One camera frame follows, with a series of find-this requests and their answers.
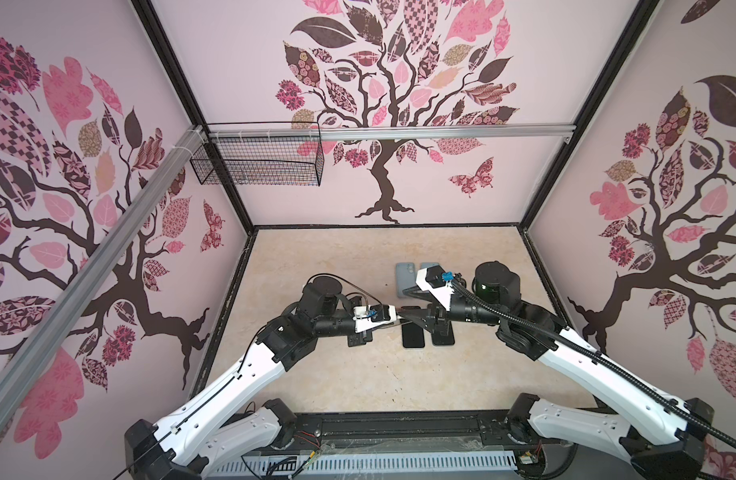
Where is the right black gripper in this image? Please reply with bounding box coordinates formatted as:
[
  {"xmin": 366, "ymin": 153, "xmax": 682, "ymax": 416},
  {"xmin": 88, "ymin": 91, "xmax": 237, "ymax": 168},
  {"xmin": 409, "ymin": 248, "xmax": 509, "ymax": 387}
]
[{"xmin": 398, "ymin": 281, "xmax": 503, "ymax": 335}]

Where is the phone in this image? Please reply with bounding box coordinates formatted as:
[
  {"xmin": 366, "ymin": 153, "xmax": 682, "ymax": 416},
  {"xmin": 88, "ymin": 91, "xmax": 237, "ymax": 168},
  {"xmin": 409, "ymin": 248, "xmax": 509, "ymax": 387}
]
[{"xmin": 401, "ymin": 323, "xmax": 425, "ymax": 349}]

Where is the white phone case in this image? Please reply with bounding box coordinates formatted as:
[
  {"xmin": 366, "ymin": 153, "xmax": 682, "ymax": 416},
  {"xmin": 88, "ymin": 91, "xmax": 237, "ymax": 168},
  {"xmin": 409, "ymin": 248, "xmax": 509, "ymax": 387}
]
[{"xmin": 395, "ymin": 262, "xmax": 416, "ymax": 298}]

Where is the black smartphone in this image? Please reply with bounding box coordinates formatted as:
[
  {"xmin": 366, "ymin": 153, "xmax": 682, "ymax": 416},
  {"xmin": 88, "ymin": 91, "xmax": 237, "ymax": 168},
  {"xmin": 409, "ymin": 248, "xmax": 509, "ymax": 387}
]
[{"xmin": 432, "ymin": 335, "xmax": 455, "ymax": 346}]

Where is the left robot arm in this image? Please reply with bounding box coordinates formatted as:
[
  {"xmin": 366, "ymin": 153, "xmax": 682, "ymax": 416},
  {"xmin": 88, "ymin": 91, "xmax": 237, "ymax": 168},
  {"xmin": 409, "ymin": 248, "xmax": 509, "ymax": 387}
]
[{"xmin": 125, "ymin": 275, "xmax": 397, "ymax": 479}]

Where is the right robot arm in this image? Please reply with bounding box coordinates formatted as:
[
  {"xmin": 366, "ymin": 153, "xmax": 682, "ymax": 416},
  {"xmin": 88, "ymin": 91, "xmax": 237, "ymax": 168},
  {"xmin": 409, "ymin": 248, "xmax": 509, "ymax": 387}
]
[{"xmin": 396, "ymin": 261, "xmax": 714, "ymax": 479}]

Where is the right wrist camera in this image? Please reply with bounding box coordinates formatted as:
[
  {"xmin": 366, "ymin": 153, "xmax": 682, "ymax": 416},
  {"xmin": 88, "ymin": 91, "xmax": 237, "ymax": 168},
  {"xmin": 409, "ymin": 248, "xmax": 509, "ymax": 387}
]
[{"xmin": 416, "ymin": 265, "xmax": 465, "ymax": 312}]

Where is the left thin black cable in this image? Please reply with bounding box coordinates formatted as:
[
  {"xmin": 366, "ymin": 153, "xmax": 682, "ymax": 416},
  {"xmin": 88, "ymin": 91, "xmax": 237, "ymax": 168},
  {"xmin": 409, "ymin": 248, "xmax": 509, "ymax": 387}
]
[{"xmin": 307, "ymin": 272, "xmax": 384, "ymax": 307}]

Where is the right black corrugated cable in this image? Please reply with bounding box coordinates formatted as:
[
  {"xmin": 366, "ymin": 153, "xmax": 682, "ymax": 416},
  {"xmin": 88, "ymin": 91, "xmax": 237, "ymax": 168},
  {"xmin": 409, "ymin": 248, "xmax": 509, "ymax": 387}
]
[{"xmin": 448, "ymin": 278, "xmax": 736, "ymax": 460}]

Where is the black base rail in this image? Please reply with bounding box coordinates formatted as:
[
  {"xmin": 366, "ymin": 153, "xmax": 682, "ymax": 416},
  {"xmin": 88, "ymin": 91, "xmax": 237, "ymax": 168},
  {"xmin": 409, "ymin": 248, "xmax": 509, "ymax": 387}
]
[{"xmin": 223, "ymin": 407, "xmax": 663, "ymax": 480}]

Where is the white slotted cable duct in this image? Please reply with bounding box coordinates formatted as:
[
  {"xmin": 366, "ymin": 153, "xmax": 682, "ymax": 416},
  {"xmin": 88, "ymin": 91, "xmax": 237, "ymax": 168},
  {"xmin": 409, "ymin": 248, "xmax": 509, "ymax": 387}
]
[{"xmin": 209, "ymin": 451, "xmax": 517, "ymax": 479}]

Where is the back aluminium rail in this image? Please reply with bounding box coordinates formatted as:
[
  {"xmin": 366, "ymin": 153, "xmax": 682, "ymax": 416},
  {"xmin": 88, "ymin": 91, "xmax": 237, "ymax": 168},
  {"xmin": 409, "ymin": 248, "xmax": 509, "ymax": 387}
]
[{"xmin": 209, "ymin": 124, "xmax": 576, "ymax": 141}]

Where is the aluminium rail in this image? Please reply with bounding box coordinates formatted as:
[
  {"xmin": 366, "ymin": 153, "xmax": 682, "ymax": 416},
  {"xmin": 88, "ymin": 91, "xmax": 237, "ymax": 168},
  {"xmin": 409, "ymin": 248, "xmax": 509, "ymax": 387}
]
[
  {"xmin": 209, "ymin": 124, "xmax": 576, "ymax": 141},
  {"xmin": 0, "ymin": 125, "xmax": 204, "ymax": 433}
]

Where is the black wire basket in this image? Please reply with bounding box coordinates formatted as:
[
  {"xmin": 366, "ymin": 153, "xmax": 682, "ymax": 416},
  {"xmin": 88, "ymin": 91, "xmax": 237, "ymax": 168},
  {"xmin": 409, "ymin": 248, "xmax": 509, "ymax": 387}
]
[{"xmin": 190, "ymin": 120, "xmax": 325, "ymax": 186}]

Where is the left aluminium rail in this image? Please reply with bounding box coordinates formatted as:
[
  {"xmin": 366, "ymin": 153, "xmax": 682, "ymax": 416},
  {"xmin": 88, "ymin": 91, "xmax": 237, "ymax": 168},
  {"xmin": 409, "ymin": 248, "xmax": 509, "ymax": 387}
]
[{"xmin": 0, "ymin": 125, "xmax": 204, "ymax": 433}]

